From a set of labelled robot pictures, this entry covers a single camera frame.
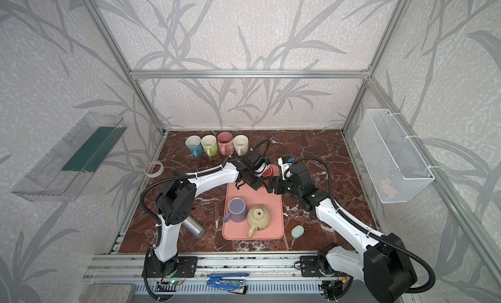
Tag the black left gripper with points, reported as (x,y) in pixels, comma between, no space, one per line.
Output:
(254,177)

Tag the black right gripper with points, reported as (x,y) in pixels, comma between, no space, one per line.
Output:
(284,184)

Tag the red mug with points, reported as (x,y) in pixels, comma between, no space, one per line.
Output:
(268,172)

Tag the white mug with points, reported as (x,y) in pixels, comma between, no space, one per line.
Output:
(241,144)

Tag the pink mug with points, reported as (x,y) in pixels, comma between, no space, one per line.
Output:
(225,142)

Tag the light green mug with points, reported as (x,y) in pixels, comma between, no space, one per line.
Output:
(210,145)

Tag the purple mug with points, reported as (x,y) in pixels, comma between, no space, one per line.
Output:
(237,211)

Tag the blue flower mug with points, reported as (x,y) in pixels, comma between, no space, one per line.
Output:
(193,143)

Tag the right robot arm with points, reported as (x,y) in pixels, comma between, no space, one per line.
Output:
(381,261)

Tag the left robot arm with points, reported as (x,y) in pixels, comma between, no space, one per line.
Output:
(170,201)

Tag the pink plastic tray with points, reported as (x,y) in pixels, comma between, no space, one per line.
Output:
(252,198)

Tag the pale green soap bar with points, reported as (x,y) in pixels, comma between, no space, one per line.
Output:
(297,232)

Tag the beige ceramic teapot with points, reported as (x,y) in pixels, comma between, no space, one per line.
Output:
(258,218)

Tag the silver spray bottle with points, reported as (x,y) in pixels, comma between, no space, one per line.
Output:
(193,227)

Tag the white tape roll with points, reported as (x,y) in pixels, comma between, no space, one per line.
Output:
(154,169)

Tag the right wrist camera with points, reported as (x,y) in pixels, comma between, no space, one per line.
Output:
(284,164)

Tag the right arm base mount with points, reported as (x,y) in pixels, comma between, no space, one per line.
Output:
(315,266)

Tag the white wire basket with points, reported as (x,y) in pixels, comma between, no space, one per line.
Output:
(395,166)

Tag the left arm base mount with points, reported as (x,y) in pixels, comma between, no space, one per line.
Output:
(178,267)

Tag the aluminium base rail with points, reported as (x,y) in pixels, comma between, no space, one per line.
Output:
(259,265)

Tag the clear plastic wall shelf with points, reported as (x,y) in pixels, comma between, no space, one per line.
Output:
(64,172)

